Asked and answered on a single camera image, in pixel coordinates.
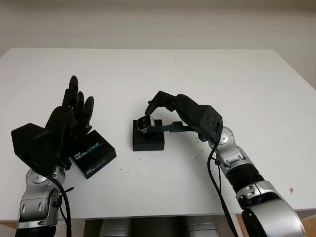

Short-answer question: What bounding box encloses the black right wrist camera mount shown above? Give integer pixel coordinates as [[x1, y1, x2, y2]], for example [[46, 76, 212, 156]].
[[197, 105, 224, 144]]

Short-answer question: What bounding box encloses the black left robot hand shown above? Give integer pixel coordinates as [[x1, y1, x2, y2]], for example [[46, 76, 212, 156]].
[[45, 76, 95, 161]]

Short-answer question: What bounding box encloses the grey robot leg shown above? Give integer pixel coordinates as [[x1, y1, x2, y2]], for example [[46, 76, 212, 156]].
[[98, 218, 131, 237], [186, 217, 218, 237]]

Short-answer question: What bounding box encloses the dark robot pelvis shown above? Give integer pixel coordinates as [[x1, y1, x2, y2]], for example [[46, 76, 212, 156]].
[[128, 218, 188, 237]]

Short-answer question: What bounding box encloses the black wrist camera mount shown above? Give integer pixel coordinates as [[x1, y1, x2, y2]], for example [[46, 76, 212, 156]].
[[197, 105, 224, 144], [11, 122, 65, 176]]

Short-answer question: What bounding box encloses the grey right robot leg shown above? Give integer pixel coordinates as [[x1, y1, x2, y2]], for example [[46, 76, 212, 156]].
[[186, 217, 218, 237]]

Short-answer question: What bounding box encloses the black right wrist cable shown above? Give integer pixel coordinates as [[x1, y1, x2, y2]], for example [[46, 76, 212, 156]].
[[207, 145, 235, 237]]

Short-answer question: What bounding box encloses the small silver depth camera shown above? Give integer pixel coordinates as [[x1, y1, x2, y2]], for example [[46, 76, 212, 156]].
[[137, 115, 156, 134]]

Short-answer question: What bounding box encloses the grey left robot leg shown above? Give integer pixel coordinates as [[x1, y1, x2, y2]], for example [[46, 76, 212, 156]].
[[98, 218, 131, 237]]

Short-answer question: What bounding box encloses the black box base with insert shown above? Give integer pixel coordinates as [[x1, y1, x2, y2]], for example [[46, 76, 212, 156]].
[[132, 119, 165, 152]]

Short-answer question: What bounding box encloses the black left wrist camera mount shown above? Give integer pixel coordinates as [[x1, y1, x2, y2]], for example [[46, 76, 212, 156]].
[[11, 122, 65, 176]]

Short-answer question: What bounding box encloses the black RealSense box lid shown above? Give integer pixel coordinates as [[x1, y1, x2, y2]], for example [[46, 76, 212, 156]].
[[70, 130, 117, 180]]

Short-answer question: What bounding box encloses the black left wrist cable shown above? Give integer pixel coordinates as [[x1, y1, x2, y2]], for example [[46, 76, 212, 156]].
[[46, 172, 74, 230]]

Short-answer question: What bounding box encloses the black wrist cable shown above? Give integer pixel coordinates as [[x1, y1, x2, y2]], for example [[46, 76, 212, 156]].
[[207, 145, 235, 237], [46, 172, 74, 230]]

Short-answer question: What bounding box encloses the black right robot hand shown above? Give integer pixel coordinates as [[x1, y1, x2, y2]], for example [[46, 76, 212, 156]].
[[145, 90, 206, 135]]

